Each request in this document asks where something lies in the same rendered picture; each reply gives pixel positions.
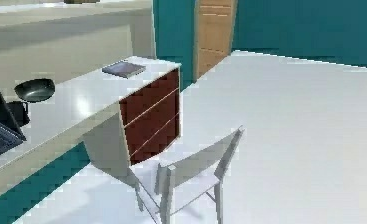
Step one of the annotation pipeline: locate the white chair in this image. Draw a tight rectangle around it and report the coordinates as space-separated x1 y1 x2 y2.
134 125 245 224

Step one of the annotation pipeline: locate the grey flat book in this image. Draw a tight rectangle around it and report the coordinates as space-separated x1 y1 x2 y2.
101 61 147 80

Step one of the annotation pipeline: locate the light wooden room door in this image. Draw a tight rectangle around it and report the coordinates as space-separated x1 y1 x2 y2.
193 0 239 81

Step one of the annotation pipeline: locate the white desk with red drawers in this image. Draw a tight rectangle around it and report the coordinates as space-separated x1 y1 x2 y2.
0 55 183 203

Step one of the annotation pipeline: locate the cream cupboard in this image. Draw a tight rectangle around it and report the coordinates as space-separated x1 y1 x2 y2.
0 0 157 95

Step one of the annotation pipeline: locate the black bowl lamp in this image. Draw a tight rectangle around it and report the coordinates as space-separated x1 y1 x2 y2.
5 78 56 128

